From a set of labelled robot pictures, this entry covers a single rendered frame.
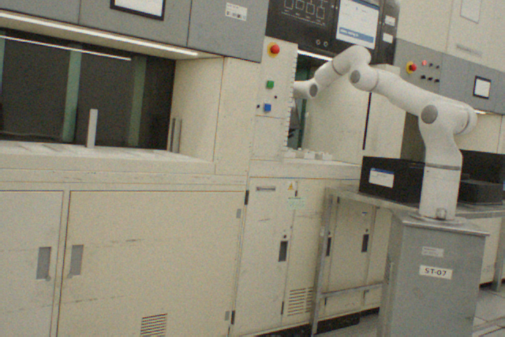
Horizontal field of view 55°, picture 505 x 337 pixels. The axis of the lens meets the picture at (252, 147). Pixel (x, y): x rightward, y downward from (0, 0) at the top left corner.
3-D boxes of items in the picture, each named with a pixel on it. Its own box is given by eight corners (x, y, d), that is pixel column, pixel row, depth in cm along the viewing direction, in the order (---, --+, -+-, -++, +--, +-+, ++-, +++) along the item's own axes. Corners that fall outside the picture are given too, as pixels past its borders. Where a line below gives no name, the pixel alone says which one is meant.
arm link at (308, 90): (299, 80, 243) (286, 83, 237) (319, 80, 233) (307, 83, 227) (301, 95, 245) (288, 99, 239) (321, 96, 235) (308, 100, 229)
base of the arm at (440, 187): (472, 228, 161) (479, 174, 160) (413, 220, 164) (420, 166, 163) (455, 218, 180) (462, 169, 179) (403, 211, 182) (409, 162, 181)
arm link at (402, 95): (447, 139, 164) (473, 142, 174) (462, 106, 161) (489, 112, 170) (352, 88, 202) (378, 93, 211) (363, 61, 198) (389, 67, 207)
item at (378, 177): (357, 191, 229) (361, 155, 228) (396, 192, 244) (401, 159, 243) (402, 203, 206) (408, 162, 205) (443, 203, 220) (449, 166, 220)
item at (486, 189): (476, 205, 225) (479, 177, 225) (419, 193, 248) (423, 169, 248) (503, 204, 244) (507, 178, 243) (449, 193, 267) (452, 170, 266)
